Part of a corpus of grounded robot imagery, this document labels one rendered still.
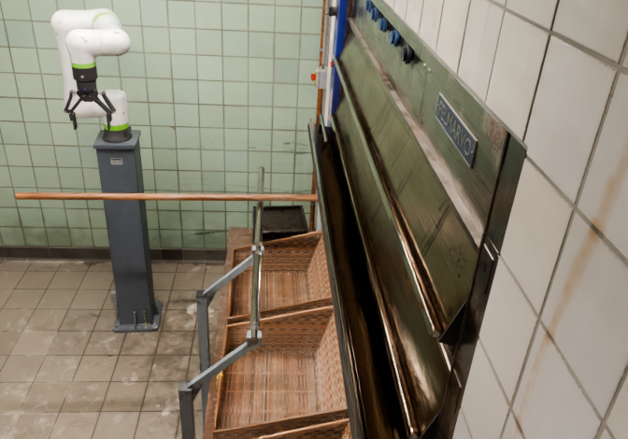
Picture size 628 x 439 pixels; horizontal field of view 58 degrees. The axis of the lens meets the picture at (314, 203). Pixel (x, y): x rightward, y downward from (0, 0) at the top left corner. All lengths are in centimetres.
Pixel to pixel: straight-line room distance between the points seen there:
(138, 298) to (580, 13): 312
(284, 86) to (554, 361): 303
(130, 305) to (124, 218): 60
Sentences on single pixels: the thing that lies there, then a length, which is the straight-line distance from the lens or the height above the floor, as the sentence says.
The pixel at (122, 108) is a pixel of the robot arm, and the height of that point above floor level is 137.
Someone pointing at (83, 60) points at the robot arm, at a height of 175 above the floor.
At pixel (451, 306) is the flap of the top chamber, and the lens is 102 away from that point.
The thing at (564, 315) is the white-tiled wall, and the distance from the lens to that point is 70.
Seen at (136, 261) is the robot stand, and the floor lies 49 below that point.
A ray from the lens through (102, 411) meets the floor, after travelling 326.
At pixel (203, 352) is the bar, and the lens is 250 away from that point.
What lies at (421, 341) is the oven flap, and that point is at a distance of 127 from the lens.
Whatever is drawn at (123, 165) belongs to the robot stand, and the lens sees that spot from 309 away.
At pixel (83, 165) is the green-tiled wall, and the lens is 398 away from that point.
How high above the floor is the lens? 237
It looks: 29 degrees down
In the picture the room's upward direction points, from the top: 4 degrees clockwise
